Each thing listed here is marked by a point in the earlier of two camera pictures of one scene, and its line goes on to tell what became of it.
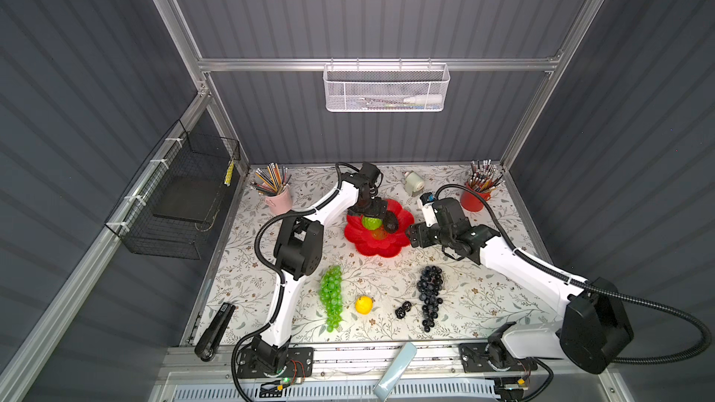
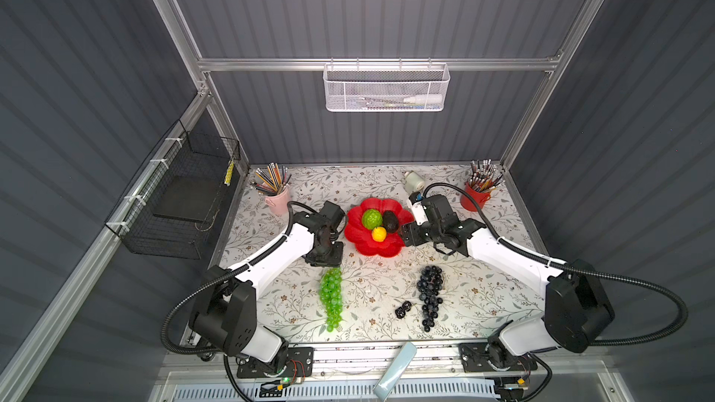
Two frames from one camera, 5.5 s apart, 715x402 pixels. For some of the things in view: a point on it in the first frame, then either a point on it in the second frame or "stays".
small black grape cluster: [400, 312] stays
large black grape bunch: [428, 287] stays
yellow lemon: [364, 304] → [379, 234]
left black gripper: [383, 207] → [334, 261]
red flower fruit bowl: [366, 244] stays
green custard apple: [371, 223] stays
